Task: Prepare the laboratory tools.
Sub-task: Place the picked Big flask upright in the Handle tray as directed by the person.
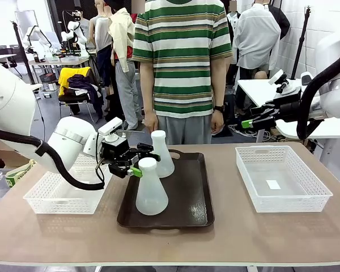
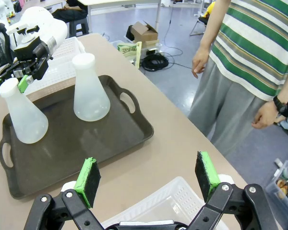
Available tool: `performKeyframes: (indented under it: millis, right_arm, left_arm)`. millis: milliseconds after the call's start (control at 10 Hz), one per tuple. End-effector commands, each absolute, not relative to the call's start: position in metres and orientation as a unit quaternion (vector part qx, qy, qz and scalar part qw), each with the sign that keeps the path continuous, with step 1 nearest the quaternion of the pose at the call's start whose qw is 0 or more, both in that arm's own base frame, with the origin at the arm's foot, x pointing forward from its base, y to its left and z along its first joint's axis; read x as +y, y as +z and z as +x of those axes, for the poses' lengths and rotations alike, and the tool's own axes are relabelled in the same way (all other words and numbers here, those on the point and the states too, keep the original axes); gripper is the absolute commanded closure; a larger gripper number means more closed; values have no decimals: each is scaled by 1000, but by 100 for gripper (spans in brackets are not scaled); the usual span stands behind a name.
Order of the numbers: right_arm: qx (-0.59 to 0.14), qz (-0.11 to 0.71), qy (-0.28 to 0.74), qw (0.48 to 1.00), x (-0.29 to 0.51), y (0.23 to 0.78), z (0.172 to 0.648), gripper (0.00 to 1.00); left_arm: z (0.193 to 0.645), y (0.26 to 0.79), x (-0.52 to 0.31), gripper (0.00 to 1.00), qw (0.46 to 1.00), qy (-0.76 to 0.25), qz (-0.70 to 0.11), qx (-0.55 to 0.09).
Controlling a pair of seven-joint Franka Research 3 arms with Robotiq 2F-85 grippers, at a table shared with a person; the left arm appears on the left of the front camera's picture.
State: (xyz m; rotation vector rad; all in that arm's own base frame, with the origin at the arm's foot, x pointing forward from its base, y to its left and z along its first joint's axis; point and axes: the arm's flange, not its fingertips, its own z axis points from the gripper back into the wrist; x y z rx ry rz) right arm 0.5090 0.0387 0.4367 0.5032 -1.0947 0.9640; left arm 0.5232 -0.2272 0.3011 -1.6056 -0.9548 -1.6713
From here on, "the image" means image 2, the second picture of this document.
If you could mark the green striped t-shirt torso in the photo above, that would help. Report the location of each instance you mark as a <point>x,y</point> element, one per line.
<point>254,48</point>

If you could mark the grey trousers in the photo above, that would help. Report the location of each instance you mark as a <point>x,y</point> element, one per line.
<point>225,103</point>

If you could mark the person's left hand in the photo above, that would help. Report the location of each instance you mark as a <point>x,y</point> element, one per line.
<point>266,116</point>

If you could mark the black wristwatch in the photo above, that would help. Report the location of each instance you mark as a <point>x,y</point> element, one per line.
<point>279,104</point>

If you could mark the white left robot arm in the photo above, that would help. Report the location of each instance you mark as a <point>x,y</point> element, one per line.
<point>45,26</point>

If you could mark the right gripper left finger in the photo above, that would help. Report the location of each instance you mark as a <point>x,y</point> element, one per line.
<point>88,182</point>

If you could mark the translucent white conical flask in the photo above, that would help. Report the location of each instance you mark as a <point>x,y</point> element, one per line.
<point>26,119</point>
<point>90,95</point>

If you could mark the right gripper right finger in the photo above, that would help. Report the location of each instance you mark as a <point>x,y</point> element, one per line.
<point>206,175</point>

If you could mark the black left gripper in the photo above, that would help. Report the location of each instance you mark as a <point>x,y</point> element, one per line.
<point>34,57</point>

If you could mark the chair piled with clothes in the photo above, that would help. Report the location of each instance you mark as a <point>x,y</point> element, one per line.
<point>201,21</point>

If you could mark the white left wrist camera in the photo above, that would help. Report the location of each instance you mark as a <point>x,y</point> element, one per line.
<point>21,28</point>

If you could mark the brown cardboard box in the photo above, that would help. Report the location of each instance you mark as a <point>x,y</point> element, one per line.
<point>144,32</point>

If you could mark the white side table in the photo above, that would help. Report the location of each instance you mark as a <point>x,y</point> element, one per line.
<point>120,3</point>

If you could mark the dark brown plastic tray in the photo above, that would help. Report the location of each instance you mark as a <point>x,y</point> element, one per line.
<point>86,143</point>

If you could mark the seated person in black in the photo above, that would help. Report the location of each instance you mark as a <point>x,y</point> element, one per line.
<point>69,10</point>

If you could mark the clear bin of small items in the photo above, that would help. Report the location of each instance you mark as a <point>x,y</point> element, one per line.
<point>282,184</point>

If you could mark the person's right forearm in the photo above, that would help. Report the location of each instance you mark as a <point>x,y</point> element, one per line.
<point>213,26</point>

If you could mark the person's right hand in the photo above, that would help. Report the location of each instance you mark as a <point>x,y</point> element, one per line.
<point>199,62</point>

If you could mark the yellow cloth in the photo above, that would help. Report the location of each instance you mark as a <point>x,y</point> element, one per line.
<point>210,10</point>

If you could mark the white perforated plastic basket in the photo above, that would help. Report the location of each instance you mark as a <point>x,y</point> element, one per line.
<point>62,62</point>
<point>163,206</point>

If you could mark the green and white carton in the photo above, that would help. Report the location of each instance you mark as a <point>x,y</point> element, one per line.
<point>129,50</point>

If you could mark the grey stool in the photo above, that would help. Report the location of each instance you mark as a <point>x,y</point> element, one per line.
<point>79,26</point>

